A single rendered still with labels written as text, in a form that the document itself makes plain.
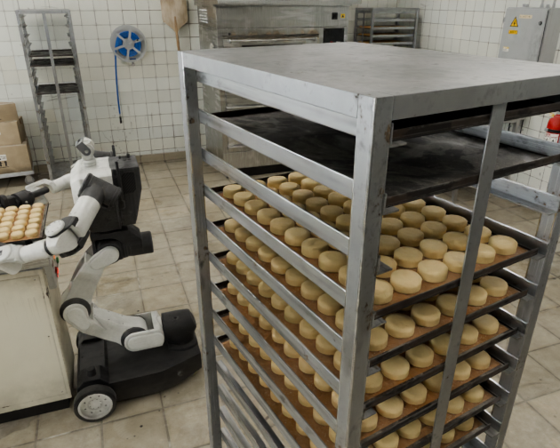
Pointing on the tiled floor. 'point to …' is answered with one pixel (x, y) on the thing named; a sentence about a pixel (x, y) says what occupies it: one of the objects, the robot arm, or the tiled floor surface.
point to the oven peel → (174, 15)
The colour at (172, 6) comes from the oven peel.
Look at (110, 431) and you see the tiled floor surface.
